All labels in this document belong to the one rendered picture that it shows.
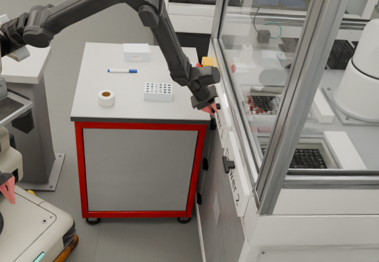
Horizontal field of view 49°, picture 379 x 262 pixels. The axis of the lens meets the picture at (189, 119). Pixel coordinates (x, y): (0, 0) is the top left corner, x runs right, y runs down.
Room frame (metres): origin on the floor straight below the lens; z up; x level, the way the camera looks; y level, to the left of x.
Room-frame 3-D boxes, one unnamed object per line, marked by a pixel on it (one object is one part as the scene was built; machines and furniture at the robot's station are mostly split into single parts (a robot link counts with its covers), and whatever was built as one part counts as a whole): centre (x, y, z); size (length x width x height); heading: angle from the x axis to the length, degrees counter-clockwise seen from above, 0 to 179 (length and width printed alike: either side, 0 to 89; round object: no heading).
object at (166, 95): (1.52, 0.16, 0.78); 0.12 x 0.08 x 0.04; 97
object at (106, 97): (1.41, 0.36, 0.78); 0.07 x 0.07 x 0.04
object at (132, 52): (1.82, 0.31, 0.79); 0.13 x 0.09 x 0.05; 106
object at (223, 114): (1.29, -0.12, 0.87); 0.29 x 0.02 x 0.11; 10
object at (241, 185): (0.98, -0.17, 0.87); 0.29 x 0.02 x 0.11; 10
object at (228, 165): (0.98, -0.15, 0.91); 0.07 x 0.04 x 0.01; 10
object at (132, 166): (1.65, 0.25, 0.38); 0.62 x 0.58 x 0.76; 10
